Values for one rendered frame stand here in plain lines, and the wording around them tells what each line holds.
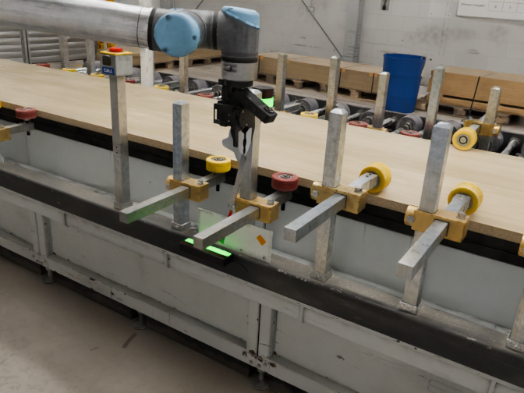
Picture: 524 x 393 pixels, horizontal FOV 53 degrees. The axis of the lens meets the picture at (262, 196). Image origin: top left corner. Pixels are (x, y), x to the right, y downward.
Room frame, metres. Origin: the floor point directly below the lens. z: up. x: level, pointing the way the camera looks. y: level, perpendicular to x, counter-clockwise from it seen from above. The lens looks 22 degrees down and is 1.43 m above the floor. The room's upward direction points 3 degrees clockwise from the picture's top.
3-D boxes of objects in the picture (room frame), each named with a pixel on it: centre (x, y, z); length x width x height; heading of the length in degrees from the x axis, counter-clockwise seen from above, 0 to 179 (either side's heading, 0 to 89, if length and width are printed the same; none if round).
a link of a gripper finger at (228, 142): (1.32, 0.09, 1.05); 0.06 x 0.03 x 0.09; 59
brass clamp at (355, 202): (1.25, -0.19, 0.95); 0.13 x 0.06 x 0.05; 59
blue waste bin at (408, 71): (7.02, -1.75, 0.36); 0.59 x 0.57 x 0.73; 145
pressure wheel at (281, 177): (1.49, -0.07, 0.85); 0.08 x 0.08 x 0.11
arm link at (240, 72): (1.32, 0.08, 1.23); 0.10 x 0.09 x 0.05; 149
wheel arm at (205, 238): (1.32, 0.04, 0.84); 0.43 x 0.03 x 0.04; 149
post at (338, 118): (1.26, -0.17, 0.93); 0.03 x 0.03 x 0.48; 59
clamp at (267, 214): (1.39, 0.02, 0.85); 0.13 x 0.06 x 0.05; 59
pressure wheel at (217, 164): (1.62, 0.15, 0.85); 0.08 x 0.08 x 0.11
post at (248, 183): (1.39, 0.04, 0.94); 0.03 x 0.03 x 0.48; 59
